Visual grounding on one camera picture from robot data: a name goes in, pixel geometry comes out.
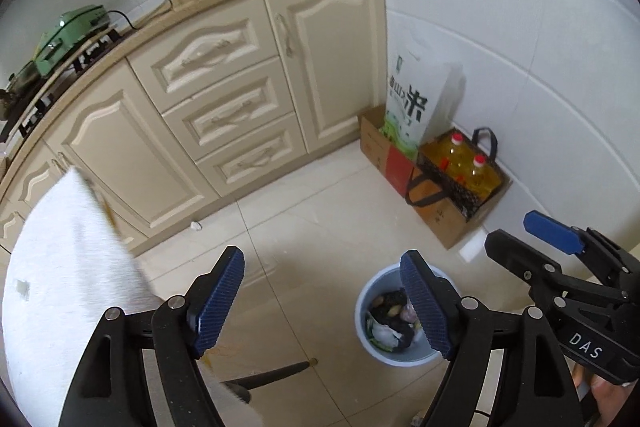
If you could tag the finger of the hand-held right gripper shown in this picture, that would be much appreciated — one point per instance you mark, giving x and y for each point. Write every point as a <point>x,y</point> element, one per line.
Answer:
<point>520,259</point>
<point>552,231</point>

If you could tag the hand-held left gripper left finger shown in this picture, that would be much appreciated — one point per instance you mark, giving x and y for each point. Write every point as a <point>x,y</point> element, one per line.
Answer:
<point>220,302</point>

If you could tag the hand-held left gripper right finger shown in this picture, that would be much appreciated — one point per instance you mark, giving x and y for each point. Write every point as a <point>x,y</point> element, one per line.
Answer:
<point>425,302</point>

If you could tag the yellow-brown peel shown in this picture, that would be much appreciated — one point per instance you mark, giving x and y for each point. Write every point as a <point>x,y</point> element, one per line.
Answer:
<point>387,303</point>

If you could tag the black plastic bag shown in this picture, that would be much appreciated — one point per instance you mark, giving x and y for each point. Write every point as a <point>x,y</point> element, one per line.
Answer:
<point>395,324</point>

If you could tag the white paper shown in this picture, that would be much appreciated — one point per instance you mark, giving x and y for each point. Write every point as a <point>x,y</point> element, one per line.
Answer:
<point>384,334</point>

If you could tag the light blue plastic bin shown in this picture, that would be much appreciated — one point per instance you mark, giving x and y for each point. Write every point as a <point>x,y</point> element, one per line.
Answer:
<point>395,357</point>

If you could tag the person's right hand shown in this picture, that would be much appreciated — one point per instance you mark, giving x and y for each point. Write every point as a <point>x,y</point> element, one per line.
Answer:
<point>617,402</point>

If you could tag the black patterned tote bag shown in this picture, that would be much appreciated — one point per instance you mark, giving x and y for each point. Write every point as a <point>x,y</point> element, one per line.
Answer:
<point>465,199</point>

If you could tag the brown cardboard box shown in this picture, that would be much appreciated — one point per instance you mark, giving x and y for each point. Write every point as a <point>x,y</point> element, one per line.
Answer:
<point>445,222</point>

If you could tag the cooking oil bottle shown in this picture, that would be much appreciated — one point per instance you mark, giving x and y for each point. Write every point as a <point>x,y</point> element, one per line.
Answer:
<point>456,152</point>
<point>480,177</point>

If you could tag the cream cabinet drawer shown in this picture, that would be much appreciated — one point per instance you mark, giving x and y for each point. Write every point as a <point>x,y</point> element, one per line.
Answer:
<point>200,52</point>
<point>230,117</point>
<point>250,159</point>

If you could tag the white table with towel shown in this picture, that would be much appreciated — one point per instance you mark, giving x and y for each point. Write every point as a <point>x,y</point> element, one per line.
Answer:
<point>65,257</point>

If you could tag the cream cabinet door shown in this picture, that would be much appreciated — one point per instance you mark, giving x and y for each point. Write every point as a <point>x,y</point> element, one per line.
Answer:
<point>335,57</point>
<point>30,179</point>
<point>125,147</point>

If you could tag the white and green rice bag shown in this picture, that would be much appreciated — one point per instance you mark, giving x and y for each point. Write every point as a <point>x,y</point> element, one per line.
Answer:
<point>415,102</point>

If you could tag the black gas stove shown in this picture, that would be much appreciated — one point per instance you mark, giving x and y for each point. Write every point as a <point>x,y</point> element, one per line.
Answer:
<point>90,52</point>

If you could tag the cream kitchen cabinet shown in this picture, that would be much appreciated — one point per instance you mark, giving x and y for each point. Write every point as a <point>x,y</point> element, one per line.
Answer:
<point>150,19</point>

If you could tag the dark cooking pan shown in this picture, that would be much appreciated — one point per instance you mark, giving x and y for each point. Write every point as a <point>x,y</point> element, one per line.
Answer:
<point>15,92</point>

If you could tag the green electric grill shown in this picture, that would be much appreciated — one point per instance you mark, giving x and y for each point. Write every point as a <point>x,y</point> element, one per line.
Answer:
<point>65,32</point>

